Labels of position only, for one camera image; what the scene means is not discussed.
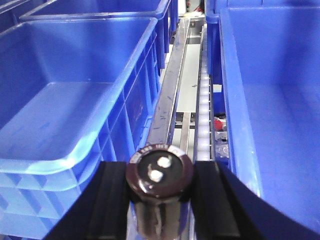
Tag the steel shelf divider rail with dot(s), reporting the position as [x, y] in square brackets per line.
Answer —
[163, 122]

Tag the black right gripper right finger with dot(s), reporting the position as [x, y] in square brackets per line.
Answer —
[225, 209]

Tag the white roller track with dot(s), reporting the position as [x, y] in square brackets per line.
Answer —
[204, 132]

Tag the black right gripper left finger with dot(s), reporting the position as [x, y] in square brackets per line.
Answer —
[100, 212]

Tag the blue plastic bin right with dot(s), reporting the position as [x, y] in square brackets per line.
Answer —
[266, 54]

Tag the blue plastic bin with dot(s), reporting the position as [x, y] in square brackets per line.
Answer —
[73, 93]
[165, 11]
[266, 54]

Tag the blue plastic bin rear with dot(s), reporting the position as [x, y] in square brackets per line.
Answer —
[165, 11]

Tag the blue plastic bin left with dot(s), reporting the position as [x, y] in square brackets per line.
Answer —
[73, 93]

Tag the dark brown cylindrical capacitor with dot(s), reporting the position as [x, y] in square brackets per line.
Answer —
[160, 177]

